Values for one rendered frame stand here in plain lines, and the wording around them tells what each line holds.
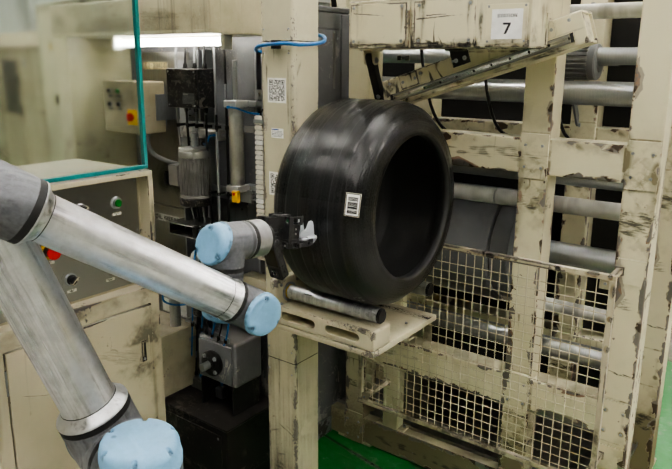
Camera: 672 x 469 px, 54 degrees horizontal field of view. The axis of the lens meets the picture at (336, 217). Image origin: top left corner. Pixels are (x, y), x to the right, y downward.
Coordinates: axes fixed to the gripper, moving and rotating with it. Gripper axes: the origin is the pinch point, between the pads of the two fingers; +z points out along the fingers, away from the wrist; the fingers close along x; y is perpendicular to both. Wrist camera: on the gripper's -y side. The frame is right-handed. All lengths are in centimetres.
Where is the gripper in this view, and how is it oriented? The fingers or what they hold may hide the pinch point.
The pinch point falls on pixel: (312, 239)
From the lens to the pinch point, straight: 174.2
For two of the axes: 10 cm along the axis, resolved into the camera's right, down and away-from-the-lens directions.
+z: 6.0, -0.6, 8.0
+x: -8.0, -1.4, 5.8
